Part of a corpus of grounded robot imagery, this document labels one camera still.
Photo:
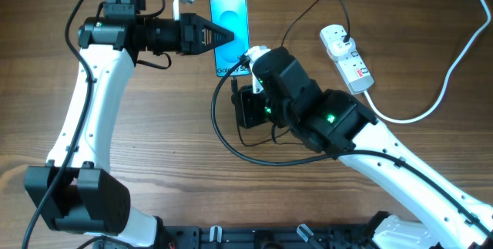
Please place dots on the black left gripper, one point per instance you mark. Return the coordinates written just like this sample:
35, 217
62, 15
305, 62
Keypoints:
191, 33

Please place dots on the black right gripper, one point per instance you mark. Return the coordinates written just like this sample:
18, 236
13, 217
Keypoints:
245, 100

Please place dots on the Galaxy smartphone blue screen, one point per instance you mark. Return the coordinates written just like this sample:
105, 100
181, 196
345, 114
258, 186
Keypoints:
231, 15

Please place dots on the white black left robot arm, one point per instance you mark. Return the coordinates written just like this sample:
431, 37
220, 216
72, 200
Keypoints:
74, 191

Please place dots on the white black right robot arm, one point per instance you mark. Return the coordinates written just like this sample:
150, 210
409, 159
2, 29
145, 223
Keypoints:
336, 125

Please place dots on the white power strip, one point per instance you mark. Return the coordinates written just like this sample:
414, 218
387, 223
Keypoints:
351, 67

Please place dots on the white USB wall charger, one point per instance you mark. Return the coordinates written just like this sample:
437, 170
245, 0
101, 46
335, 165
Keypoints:
338, 48

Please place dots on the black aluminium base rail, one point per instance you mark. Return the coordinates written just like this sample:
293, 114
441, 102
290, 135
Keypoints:
331, 237

